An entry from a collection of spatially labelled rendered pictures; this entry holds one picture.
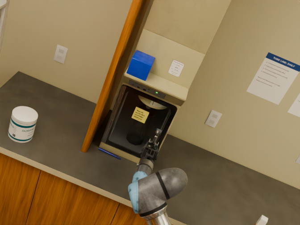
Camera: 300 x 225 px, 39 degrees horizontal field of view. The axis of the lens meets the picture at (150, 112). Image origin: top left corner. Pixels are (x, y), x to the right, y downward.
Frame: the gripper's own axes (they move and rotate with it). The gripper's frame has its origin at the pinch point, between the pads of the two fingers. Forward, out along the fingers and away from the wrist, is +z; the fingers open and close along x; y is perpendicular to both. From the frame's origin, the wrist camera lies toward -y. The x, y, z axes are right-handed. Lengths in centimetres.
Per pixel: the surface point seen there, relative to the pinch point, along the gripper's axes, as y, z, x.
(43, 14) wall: 22, 49, 89
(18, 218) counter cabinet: -70, -22, 53
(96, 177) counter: -20.6, -17.8, 20.7
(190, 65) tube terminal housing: 48.1, 5.8, -1.1
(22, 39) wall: 0, 49, 98
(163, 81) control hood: 36.4, 2.6, 8.1
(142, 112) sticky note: 13.5, 4.5, 11.7
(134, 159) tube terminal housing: -18.6, 5.6, 5.5
